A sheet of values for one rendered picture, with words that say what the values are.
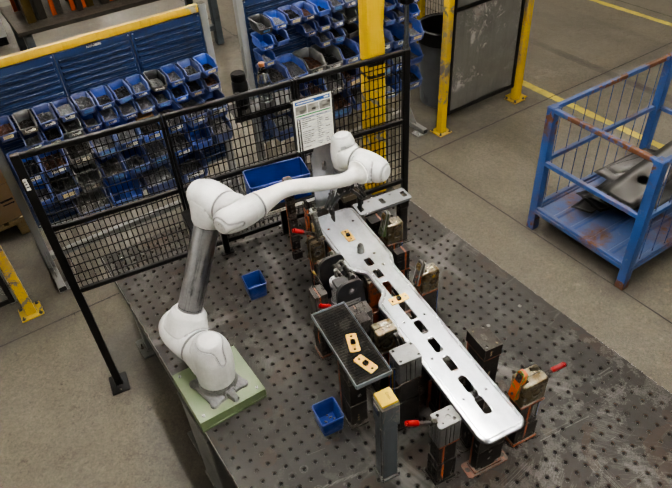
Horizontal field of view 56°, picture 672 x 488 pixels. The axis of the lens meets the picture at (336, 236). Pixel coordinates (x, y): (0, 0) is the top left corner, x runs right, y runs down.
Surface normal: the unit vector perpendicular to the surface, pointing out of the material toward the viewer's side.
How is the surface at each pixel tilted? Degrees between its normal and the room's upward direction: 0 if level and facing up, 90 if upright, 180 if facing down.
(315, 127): 90
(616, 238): 0
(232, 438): 0
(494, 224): 0
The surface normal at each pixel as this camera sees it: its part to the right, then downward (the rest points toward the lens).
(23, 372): -0.06, -0.76
